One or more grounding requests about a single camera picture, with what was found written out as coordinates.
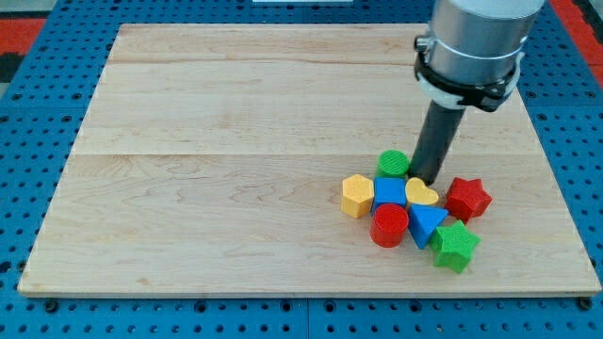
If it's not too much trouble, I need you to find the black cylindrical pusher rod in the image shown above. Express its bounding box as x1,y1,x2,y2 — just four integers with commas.
408,101,465,186

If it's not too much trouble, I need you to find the yellow heart block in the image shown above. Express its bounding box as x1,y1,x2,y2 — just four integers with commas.
405,177,439,205

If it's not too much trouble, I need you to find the red cylinder block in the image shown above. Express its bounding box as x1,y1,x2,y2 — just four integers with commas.
369,203,409,248

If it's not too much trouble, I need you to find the green cylinder block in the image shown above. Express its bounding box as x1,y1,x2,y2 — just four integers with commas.
375,150,410,178

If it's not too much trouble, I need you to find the blue triangle block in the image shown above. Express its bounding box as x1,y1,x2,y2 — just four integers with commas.
408,203,448,250

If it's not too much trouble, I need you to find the green star block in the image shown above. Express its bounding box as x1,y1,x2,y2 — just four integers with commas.
429,220,481,274

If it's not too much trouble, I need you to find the red star block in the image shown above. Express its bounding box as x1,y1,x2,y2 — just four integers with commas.
445,177,493,223

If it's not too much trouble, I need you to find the wooden board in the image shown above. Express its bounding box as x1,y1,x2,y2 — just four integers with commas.
18,24,600,299

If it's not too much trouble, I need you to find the blue cube block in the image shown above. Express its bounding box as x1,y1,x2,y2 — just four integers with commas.
371,177,407,213

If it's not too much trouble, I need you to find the yellow hexagon block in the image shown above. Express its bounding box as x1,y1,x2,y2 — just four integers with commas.
340,174,374,218

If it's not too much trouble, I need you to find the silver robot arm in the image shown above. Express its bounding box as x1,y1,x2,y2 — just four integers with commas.
408,0,545,186

